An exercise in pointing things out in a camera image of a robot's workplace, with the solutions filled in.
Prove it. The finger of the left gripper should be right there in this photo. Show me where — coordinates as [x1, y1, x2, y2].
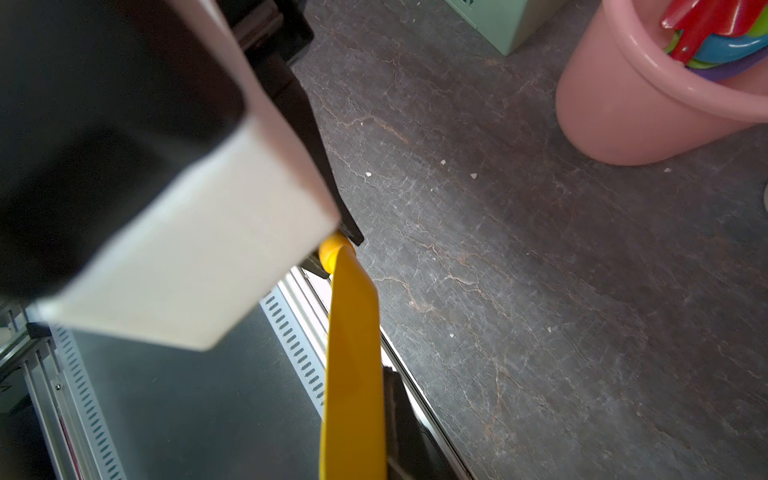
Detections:
[311, 179, 365, 246]

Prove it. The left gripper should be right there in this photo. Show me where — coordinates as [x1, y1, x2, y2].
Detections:
[215, 0, 337, 199]

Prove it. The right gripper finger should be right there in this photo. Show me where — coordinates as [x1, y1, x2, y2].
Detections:
[383, 367, 456, 480]

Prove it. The yellow toy scoop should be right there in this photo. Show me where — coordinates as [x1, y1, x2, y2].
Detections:
[318, 232, 387, 479]

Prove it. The red toy spade wooden handle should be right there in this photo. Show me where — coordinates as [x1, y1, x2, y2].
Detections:
[659, 0, 767, 63]

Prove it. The purple toy shovel pink handle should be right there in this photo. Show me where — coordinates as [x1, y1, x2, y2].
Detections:
[689, 48, 767, 82]

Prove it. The blue toy rake yellow handle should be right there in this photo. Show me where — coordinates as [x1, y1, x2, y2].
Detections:
[694, 34, 767, 64]

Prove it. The green toy trowel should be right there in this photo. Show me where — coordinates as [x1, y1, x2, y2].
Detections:
[665, 6, 767, 69]

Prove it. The green plastic file organizer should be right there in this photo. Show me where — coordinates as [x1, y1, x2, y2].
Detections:
[446, 0, 567, 56]

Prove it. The pink plastic bucket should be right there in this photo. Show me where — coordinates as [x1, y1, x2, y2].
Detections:
[556, 1, 767, 166]

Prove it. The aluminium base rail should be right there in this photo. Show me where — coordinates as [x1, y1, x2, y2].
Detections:
[0, 266, 475, 480]

